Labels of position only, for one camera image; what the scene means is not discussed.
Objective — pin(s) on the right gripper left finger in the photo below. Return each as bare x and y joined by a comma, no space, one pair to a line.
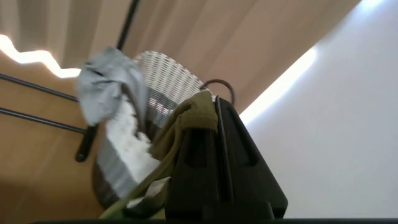
196,180

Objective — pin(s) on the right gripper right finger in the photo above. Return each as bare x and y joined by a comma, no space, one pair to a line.
252,180

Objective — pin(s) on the green printed shirt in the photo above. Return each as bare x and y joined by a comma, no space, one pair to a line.
196,112

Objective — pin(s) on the white laundry basket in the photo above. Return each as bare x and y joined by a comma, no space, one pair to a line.
168,74

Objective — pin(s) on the black clothes rack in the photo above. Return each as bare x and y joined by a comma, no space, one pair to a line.
40,119

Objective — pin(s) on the pale grey garment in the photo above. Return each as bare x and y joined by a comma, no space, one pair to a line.
105,90

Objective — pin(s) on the beige curtain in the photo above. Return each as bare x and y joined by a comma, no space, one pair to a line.
233,37

